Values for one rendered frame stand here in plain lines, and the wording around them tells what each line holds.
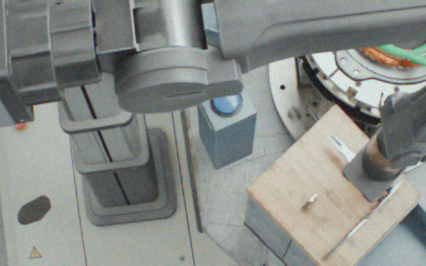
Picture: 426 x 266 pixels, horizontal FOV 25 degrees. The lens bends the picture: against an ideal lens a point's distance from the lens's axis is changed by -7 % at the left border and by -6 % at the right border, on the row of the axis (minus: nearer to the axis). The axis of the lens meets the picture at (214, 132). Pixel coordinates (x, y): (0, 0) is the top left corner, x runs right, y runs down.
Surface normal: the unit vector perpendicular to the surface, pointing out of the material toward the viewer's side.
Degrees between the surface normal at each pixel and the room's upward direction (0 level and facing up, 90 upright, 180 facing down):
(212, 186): 0
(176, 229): 0
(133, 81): 36
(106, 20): 0
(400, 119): 75
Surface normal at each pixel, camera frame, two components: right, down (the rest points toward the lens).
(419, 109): -0.96, 0.07
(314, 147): 0.00, -0.27
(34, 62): 0.07, 0.31
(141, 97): 0.15, 0.95
